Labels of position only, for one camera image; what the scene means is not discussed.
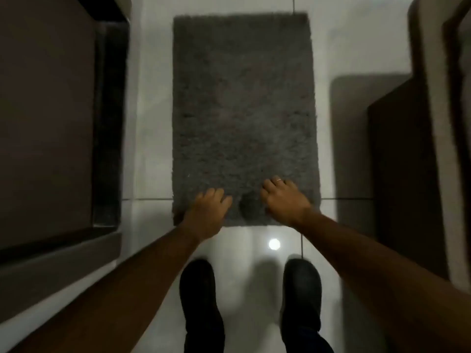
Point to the dark trousers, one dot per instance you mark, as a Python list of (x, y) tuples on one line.
[(312, 343)]

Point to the black left shoe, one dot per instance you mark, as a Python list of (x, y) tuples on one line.
[(200, 301)]

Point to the black shoe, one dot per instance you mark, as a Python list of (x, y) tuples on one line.
[(200, 301), (301, 294)]

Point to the large dark brown furniture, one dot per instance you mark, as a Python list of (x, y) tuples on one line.
[(48, 124)]

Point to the person's left fingers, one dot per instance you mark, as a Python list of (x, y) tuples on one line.
[(215, 198)]

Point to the person's left forearm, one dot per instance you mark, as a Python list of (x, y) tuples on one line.
[(121, 290)]

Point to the person's right hand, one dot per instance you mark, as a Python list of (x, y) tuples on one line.
[(285, 204)]

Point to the grey shaggy rug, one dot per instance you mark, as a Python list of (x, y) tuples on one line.
[(243, 106)]

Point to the person's left hand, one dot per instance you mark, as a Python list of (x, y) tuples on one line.
[(206, 216)]

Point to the person's right fingers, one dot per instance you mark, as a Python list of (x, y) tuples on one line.
[(279, 185)]

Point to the person's right forearm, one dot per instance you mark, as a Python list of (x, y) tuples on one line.
[(375, 279)]

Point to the black right shoe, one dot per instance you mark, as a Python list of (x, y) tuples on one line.
[(301, 294)]

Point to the dark brown cabinet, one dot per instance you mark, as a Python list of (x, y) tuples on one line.
[(404, 172)]

